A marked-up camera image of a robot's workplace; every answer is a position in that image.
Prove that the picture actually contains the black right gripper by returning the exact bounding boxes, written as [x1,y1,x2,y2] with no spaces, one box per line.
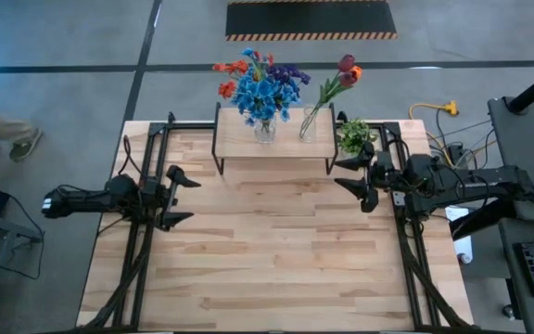
[334,141,419,213]

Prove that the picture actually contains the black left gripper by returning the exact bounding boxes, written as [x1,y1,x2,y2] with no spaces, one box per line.
[139,165,202,232]

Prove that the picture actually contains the smooth clear glass vase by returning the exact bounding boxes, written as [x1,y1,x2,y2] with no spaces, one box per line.
[298,104,319,144]

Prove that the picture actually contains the purple tulip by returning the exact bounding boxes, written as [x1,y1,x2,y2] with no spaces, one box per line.
[299,70,360,140]

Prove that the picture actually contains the cut-glass patterned vase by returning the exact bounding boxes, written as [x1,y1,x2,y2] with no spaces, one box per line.
[253,115,278,145]

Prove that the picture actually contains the orange tulip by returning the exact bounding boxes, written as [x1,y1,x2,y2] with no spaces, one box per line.
[322,64,364,112]

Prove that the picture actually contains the blue flower bunch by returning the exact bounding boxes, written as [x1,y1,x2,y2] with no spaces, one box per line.
[231,69,280,127]
[241,45,301,124]

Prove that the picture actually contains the dark red tulip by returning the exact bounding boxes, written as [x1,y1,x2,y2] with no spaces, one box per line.
[317,53,357,117]

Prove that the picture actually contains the orange flower bunch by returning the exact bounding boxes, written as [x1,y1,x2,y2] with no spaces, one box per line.
[211,49,277,101]

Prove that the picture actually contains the purple flower bunch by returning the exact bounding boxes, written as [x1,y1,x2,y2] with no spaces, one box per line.
[266,63,312,89]

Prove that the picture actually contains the wooden shelf black legs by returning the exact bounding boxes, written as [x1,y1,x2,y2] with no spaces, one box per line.
[210,101,340,176]

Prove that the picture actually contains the green plant white pot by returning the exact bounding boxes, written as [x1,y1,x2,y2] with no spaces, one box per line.
[337,118,380,159]

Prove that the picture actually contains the white box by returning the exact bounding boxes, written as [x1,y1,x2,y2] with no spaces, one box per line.
[443,205,475,265]

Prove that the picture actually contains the black hazard-striped floor mat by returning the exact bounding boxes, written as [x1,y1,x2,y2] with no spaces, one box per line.
[224,0,398,42]

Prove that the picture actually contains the black metal table frame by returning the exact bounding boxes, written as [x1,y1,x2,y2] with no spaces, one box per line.
[76,110,477,333]

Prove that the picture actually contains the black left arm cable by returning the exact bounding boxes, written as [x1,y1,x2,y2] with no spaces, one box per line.
[117,134,147,180]

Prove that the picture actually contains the yellow extension cord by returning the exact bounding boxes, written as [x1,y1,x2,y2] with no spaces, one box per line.
[408,100,461,161]

